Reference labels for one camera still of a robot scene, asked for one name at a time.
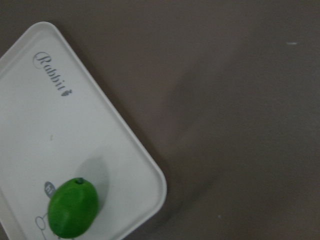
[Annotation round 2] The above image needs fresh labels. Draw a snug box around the green lime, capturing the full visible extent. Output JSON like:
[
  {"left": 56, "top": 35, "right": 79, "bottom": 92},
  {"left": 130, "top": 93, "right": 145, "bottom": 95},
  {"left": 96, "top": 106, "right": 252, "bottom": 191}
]
[{"left": 47, "top": 177, "right": 99, "bottom": 239}]

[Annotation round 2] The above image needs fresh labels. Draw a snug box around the cream rabbit tray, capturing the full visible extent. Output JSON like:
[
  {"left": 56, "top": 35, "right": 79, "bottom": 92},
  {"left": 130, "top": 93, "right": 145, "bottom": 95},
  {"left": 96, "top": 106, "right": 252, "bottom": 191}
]
[{"left": 0, "top": 22, "right": 167, "bottom": 240}]

